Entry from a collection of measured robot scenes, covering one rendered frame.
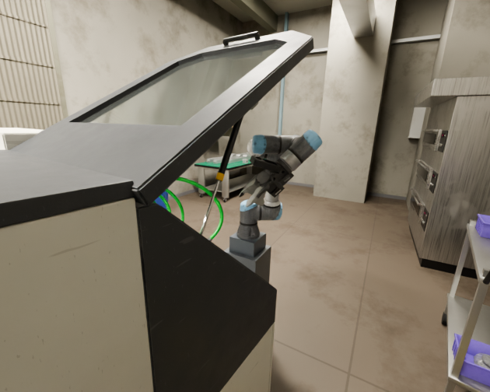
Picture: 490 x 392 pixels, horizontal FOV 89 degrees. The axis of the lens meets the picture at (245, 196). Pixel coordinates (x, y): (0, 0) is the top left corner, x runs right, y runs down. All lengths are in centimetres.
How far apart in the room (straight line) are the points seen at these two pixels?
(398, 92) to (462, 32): 158
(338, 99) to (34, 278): 591
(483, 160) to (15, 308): 352
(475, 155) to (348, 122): 304
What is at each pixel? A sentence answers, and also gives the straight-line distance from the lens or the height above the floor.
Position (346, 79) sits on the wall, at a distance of 609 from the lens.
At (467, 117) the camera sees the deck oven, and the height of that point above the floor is 172.
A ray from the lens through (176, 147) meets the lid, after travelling 51.
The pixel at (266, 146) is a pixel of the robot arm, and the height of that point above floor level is 151.
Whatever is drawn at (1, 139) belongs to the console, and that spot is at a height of 153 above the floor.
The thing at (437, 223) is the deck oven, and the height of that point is 58.
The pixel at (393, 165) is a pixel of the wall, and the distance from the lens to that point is 684.
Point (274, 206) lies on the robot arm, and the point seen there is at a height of 112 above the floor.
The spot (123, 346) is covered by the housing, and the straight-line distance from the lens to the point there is 57.
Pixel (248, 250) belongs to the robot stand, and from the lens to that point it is 160.
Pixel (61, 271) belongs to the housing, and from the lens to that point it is 44.
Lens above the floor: 159
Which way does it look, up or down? 16 degrees down
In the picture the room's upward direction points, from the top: 1 degrees clockwise
